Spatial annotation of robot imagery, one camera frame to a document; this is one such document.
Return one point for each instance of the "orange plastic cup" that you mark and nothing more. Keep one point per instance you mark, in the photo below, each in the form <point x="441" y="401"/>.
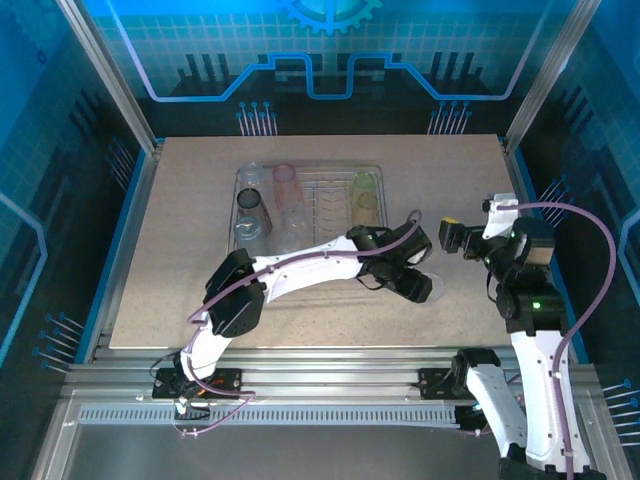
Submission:
<point x="366" y="206"/>

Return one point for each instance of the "green plastic cup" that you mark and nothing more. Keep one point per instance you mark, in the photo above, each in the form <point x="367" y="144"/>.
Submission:
<point x="361" y="182"/>

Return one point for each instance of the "red plastic cup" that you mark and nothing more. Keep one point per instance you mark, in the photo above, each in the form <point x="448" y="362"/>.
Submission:
<point x="286" y="187"/>

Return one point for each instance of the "blue plastic cup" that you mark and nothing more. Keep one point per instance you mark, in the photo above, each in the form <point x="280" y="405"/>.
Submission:
<point x="249" y="235"/>

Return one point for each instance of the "grey smoked plastic cup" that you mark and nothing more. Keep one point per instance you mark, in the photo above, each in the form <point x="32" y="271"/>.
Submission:
<point x="248" y="200"/>

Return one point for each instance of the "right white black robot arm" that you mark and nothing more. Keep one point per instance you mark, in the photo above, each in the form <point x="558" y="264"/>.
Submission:
<point x="540" y="380"/>

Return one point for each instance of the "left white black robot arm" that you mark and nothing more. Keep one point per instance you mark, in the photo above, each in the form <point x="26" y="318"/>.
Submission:
<point x="300" y="265"/>

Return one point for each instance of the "steel front panel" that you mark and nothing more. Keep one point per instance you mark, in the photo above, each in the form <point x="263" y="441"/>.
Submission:
<point x="325" y="455"/>

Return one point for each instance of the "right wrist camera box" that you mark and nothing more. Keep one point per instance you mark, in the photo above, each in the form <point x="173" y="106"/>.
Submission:
<point x="497" y="220"/>

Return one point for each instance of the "aluminium rail beam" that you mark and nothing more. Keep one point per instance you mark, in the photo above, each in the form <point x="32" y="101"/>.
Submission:
<point x="325" y="375"/>

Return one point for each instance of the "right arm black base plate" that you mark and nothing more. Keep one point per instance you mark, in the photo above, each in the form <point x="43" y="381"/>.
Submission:
<point x="435" y="384"/>

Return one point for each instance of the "aluminium frame post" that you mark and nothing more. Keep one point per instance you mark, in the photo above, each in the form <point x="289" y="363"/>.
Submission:
<point x="550" y="75"/>
<point x="107" y="75"/>

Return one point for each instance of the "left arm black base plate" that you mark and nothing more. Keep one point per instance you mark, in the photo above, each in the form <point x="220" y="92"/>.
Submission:
<point x="227" y="382"/>

